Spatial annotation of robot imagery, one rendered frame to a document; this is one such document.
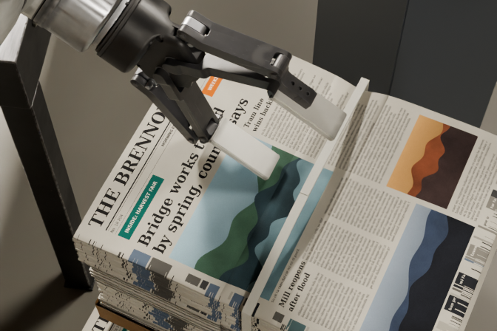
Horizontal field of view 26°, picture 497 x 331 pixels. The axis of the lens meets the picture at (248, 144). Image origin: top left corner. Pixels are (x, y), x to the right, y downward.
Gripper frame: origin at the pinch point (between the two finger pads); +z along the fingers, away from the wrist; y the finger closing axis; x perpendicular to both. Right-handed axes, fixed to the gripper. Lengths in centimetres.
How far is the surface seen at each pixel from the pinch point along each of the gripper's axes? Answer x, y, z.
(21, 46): -16, 51, -27
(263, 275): 10.9, 4.9, 4.6
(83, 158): -40, 129, -4
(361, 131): -8.1, 4.5, 7.0
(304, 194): 1.8, 4.2, 4.4
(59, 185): -15, 84, -9
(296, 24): -92, 117, 19
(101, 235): 13.4, 13.0, -9.3
